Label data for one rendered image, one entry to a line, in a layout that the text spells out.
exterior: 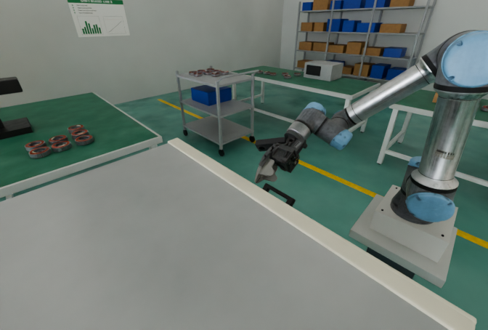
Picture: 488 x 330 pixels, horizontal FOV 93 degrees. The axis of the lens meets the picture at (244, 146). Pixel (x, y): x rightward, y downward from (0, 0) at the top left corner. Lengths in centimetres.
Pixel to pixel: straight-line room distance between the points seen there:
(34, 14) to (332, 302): 535
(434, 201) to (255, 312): 74
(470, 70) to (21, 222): 85
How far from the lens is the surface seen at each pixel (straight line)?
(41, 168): 185
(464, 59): 76
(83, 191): 38
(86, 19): 550
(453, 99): 80
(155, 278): 25
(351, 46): 696
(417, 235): 111
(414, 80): 92
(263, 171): 77
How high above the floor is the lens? 151
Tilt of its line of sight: 28 degrees down
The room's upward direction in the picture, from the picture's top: straight up
